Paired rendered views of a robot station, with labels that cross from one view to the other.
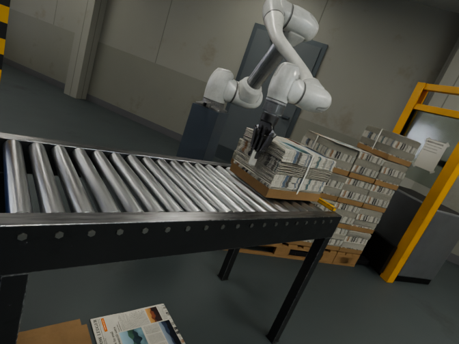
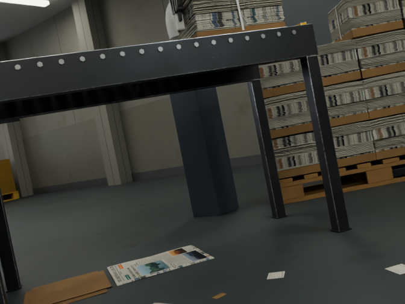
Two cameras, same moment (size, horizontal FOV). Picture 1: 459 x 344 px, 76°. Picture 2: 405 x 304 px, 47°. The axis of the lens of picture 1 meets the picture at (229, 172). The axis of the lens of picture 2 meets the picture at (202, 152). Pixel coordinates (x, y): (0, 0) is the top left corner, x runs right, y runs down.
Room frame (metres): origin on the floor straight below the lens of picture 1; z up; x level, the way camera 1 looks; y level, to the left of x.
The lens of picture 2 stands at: (-0.47, -0.84, 0.46)
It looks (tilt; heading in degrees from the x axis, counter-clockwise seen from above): 2 degrees down; 24
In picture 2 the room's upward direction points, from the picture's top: 11 degrees counter-clockwise
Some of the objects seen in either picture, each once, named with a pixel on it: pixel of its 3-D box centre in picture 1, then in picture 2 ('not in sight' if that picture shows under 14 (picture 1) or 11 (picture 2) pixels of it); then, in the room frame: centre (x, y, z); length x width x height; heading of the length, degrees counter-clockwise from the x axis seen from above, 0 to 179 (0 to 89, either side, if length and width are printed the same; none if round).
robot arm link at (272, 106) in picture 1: (273, 107); not in sight; (1.26, -0.08, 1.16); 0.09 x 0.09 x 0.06
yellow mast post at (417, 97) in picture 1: (380, 168); not in sight; (3.19, -1.51, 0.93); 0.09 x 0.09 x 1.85; 24
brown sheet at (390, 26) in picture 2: (321, 162); (365, 36); (2.48, -0.70, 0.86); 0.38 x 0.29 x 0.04; 25
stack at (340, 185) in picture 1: (288, 205); (357, 113); (2.43, -0.58, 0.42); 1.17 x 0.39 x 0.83; 114
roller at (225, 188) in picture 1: (222, 189); not in sight; (1.18, 0.00, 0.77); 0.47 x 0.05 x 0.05; 43
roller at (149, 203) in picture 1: (133, 183); not in sight; (0.91, 0.29, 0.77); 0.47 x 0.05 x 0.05; 43
